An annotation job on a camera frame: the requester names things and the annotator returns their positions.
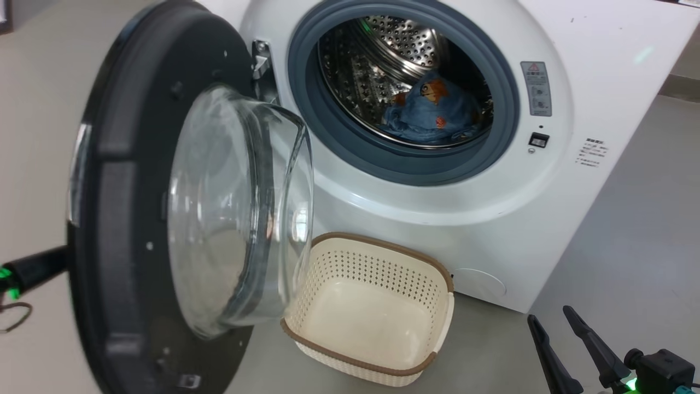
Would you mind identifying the black round glass washer door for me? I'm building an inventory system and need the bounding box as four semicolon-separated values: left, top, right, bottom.
66;0;315;394

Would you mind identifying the grey rubber door gasket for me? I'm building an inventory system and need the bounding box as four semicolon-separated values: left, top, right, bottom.
287;0;520;187

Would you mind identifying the cream perforated laundry basket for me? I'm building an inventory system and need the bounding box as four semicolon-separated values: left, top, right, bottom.
280;232;456;388

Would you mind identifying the white front-load washing machine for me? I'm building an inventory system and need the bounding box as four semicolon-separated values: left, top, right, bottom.
197;0;700;314

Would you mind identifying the round white filter cover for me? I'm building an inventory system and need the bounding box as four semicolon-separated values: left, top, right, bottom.
451;267;508;299

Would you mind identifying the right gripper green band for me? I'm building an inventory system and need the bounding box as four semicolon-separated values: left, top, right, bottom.
527;305;700;394

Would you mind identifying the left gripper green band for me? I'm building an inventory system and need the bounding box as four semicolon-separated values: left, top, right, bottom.
0;245;72;302

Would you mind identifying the grey warning sticker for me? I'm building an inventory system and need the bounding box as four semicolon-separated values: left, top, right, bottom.
520;60;553;117

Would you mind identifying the metal door hinge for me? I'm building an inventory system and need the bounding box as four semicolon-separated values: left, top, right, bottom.
250;39;279;105

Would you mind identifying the small blue cartoon print garment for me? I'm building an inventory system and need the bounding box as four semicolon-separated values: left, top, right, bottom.
402;70;482;132

